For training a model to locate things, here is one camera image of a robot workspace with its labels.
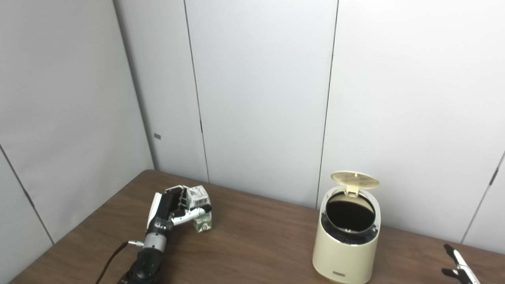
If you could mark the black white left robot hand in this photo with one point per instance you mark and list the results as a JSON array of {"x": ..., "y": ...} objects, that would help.
[{"x": 163, "y": 209}]

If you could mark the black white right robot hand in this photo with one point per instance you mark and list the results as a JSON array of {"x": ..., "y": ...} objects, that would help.
[{"x": 461, "y": 272}]

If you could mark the white green milk carton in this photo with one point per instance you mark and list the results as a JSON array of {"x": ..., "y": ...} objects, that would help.
[{"x": 197, "y": 195}]

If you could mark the cream round bin lid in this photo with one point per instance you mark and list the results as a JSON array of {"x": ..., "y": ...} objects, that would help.
[{"x": 355, "y": 179}]

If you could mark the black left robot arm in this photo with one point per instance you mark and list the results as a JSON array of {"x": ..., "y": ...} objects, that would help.
[{"x": 148, "y": 260}]

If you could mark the cream-colored bin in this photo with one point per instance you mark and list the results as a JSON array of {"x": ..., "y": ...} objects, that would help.
[{"x": 343, "y": 260}]

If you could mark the black bin liner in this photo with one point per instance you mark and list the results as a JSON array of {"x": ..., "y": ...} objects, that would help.
[{"x": 347, "y": 215}]

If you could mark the dark wall panel clip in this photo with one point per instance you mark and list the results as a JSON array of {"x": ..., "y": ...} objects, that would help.
[
  {"x": 493, "y": 175},
  {"x": 201, "y": 126}
]

